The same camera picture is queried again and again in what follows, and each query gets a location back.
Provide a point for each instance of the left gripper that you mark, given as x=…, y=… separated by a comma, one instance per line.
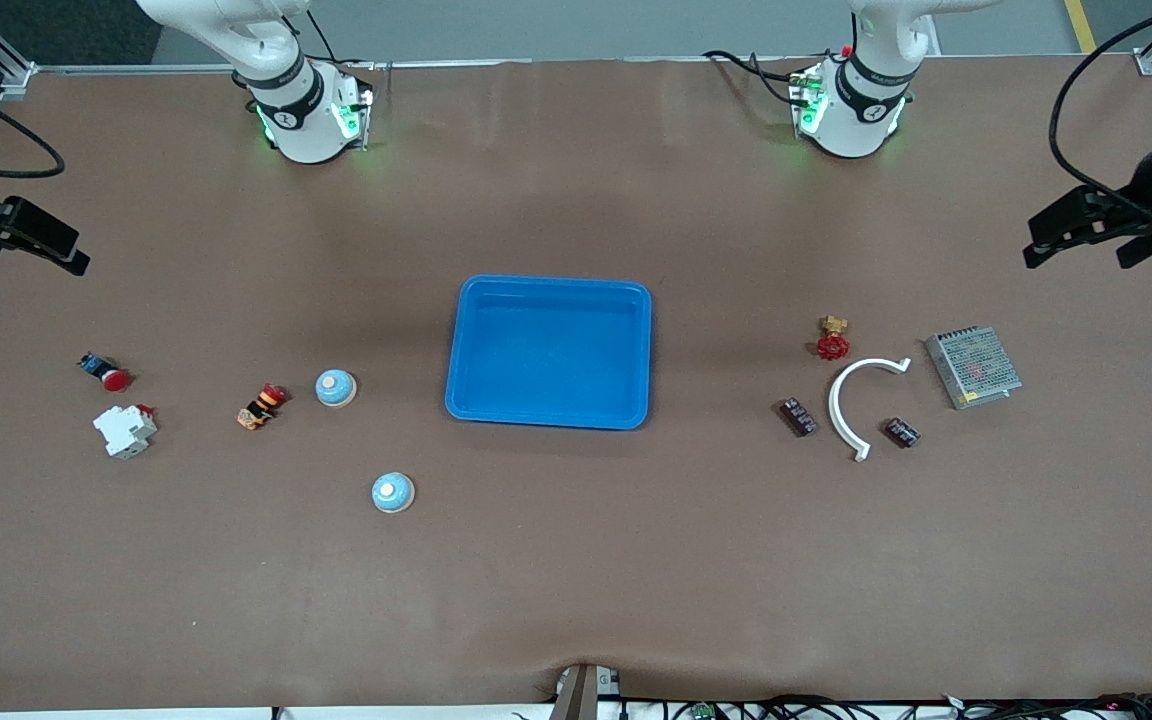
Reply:
x=1143, y=193

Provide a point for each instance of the brass valve red handwheel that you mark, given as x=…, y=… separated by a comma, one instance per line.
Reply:
x=833, y=346

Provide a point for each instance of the red push button blue base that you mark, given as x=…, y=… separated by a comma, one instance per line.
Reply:
x=114, y=379

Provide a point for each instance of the light blue desk bell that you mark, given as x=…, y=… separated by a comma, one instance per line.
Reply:
x=336, y=388
x=393, y=492

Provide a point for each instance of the white circuit breaker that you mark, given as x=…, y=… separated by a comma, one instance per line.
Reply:
x=124, y=432

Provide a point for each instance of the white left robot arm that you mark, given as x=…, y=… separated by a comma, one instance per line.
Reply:
x=856, y=120

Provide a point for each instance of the orange black emergency stop switch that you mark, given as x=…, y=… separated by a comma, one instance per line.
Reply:
x=261, y=407

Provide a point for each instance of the white curved plastic arc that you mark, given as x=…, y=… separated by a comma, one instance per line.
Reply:
x=833, y=408

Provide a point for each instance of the black cylindrical capacitor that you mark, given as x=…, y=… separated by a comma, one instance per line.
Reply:
x=902, y=432
x=799, y=417

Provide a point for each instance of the brown camera mount bracket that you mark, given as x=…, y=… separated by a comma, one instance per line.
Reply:
x=581, y=695

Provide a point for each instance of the blue plastic tray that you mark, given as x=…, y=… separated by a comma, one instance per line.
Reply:
x=556, y=380

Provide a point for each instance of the metal mesh power supply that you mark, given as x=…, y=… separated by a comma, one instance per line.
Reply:
x=974, y=367

